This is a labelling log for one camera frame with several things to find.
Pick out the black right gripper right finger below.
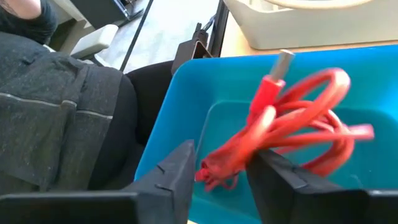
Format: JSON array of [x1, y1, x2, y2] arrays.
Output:
[[246, 149, 398, 224]]

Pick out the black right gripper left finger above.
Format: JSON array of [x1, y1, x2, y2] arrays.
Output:
[[0, 139, 197, 224]]

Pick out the red USB cable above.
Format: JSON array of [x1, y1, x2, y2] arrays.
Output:
[[195, 49, 375, 192]]

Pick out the blue plastic bin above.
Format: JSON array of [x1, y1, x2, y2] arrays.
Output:
[[134, 44, 398, 224]]

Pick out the person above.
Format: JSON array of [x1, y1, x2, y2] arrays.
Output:
[[0, 0, 175, 196]]

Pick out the white plastic bin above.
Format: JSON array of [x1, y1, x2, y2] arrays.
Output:
[[223, 0, 398, 51]]

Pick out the grey chair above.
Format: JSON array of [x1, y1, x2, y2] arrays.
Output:
[[69, 24, 120, 60]]

